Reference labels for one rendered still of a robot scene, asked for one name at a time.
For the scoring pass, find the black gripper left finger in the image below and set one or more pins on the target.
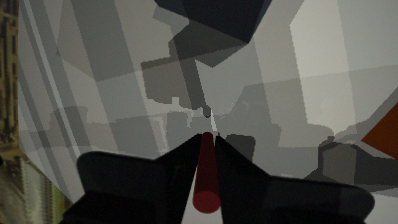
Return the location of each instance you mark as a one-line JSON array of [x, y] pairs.
[[166, 181]]

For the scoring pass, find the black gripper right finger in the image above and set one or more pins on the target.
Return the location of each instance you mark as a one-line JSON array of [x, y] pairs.
[[249, 195]]

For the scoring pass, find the dark red peg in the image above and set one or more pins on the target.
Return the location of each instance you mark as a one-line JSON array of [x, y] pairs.
[[206, 196]]

